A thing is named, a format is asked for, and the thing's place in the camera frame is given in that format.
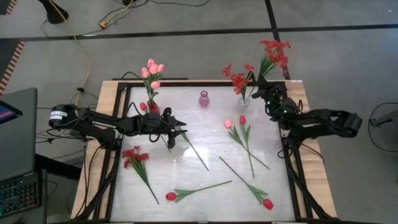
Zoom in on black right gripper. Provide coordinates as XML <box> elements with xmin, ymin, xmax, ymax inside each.
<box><xmin>251</xmin><ymin>77</ymin><xmax>289</xmax><ymax>108</ymax></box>

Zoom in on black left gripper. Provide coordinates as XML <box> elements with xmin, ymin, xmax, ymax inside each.
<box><xmin>136</xmin><ymin>107</ymin><xmax>188</xmax><ymax>149</ymax></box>

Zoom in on red artificial tulip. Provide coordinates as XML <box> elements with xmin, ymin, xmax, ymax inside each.
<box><xmin>177</xmin><ymin>124</ymin><xmax>210</xmax><ymax>172</ymax></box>
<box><xmin>238</xmin><ymin>114</ymin><xmax>256</xmax><ymax>180</ymax></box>
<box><xmin>139</xmin><ymin>101</ymin><xmax>172</xmax><ymax>154</ymax></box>
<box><xmin>165</xmin><ymin>180</ymin><xmax>233</xmax><ymax>203</ymax></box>
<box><xmin>218</xmin><ymin>156</ymin><xmax>275</xmax><ymax>211</ymax></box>

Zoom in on red blossom sprig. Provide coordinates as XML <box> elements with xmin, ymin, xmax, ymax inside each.
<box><xmin>122</xmin><ymin>145</ymin><xmax>160</xmax><ymax>205</ymax></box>
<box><xmin>257</xmin><ymin>39</ymin><xmax>292</xmax><ymax>82</ymax></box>
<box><xmin>221</xmin><ymin>63</ymin><xmax>256</xmax><ymax>102</ymax></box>

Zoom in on clear glass vase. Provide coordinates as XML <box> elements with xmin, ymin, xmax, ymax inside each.
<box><xmin>236</xmin><ymin>95</ymin><xmax>251</xmax><ymax>112</ymax></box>

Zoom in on red glass vase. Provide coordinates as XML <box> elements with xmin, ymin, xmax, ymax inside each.
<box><xmin>147</xmin><ymin>100</ymin><xmax>161</xmax><ymax>117</ymax></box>

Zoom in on purple glass vase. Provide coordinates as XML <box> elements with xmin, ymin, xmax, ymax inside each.
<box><xmin>198</xmin><ymin>90</ymin><xmax>210</xmax><ymax>108</ymax></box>

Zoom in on grey stand foot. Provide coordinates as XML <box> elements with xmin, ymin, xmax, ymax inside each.
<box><xmin>369</xmin><ymin>108</ymin><xmax>398</xmax><ymax>128</ymax></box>

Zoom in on grey laptop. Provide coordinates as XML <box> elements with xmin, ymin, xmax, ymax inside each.
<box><xmin>0</xmin><ymin>87</ymin><xmax>47</xmax><ymax>220</ymax></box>

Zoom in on black stand base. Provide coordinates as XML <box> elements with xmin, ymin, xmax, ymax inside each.
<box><xmin>37</xmin><ymin>0</ymin><xmax>70</xmax><ymax>25</ymax></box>

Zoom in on small lit screen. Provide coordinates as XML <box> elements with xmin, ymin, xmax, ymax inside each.
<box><xmin>0</xmin><ymin>99</ymin><xmax>24</xmax><ymax>125</ymax></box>

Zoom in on orange striped black mat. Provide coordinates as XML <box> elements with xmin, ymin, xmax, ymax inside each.
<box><xmin>0</xmin><ymin>0</ymin><xmax>18</xmax><ymax>16</ymax></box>
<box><xmin>0</xmin><ymin>40</ymin><xmax>25</xmax><ymax>96</ymax></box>

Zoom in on black table frame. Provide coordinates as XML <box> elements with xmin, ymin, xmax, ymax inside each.
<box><xmin>70</xmin><ymin>77</ymin><xmax>338</xmax><ymax>224</ymax></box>

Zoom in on yellow cable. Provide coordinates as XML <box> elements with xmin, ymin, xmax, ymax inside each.
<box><xmin>49</xmin><ymin>0</ymin><xmax>91</xmax><ymax>108</ymax></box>

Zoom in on yellow extension cord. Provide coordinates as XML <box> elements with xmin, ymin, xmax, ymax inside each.
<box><xmin>98</xmin><ymin>0</ymin><xmax>137</xmax><ymax>29</ymax></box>

